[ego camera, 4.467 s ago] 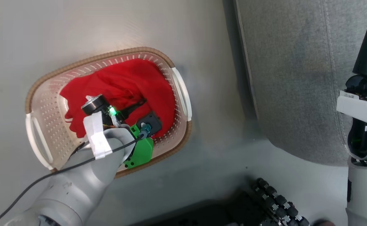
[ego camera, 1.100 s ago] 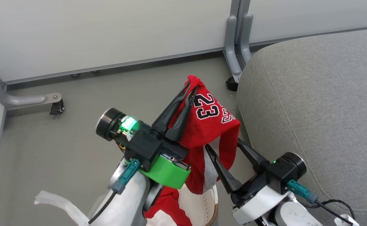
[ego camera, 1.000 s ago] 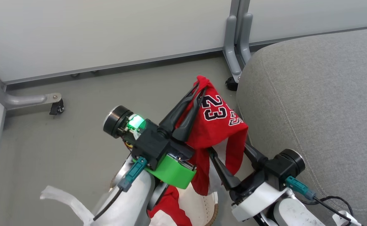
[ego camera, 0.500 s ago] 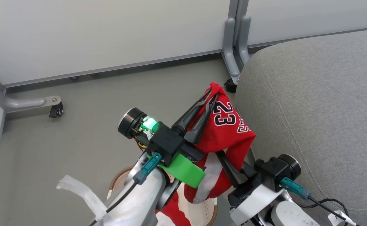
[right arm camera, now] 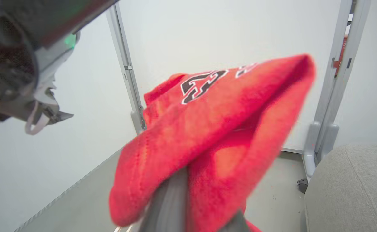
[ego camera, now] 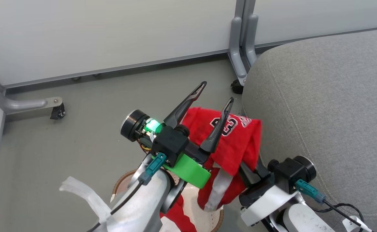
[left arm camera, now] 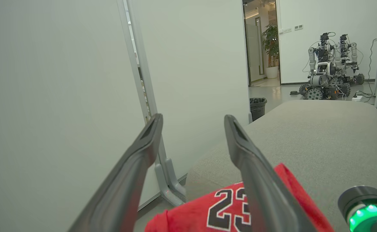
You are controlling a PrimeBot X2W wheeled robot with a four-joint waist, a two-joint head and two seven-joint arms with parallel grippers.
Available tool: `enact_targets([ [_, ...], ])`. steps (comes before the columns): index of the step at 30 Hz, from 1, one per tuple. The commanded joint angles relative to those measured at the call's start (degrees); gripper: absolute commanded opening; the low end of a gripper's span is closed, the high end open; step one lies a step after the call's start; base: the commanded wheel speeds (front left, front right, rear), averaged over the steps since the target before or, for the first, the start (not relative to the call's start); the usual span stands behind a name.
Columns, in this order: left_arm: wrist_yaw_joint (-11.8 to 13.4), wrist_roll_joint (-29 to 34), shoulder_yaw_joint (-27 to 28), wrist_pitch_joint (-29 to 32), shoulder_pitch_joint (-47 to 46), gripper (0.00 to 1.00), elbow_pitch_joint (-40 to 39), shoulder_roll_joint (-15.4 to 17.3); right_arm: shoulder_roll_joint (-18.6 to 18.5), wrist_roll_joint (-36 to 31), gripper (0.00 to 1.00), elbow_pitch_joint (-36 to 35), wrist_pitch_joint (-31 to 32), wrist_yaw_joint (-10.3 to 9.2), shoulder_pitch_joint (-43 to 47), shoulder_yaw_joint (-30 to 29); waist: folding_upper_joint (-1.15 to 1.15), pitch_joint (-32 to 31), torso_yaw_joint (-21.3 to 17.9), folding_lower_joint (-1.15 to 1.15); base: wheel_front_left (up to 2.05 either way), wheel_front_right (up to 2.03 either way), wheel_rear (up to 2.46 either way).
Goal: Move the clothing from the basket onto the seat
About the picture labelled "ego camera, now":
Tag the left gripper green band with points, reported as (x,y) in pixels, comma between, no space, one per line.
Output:
(188,172)

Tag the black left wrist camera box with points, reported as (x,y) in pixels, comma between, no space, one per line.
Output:
(170,143)

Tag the grey metal partition leg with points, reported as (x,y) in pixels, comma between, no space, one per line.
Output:
(24,103)

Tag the grey fabric sofa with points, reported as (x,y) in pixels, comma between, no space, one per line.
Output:
(336,112)

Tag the red basketball jersey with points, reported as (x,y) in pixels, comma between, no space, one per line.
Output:
(240,141)

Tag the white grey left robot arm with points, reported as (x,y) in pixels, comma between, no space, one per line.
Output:
(149,206)

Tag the black caster wheel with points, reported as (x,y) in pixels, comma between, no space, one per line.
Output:
(58,112)
(236,87)

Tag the grey metal partition post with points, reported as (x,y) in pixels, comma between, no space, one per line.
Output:
(241,38)

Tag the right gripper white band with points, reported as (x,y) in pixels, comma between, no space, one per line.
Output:
(265,201)

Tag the white tape strip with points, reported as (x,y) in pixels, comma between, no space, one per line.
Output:
(85,191)

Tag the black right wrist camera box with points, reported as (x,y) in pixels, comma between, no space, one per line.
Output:
(288,174)

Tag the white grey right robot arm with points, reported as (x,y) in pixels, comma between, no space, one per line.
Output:
(304,219)

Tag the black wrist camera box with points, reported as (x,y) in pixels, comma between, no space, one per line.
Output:
(170,143)
(288,174)

